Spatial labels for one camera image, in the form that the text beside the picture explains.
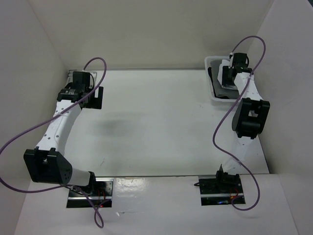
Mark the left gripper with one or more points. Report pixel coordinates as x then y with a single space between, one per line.
96 102

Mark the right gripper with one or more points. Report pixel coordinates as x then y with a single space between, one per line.
226 69

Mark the white skirt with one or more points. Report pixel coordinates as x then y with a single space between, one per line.
220 75

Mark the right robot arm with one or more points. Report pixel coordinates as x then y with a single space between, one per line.
248 121

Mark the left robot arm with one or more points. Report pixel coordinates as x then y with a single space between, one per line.
85 180

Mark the black skirt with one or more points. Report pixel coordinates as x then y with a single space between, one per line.
209 70

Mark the grey skirt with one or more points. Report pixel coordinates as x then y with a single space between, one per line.
220 92

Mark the white plastic basket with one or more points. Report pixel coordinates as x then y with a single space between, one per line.
207 62

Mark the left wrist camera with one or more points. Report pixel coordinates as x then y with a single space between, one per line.
93 78

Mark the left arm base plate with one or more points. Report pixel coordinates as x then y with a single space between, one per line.
101 196

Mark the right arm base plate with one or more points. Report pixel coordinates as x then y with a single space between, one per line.
215 192

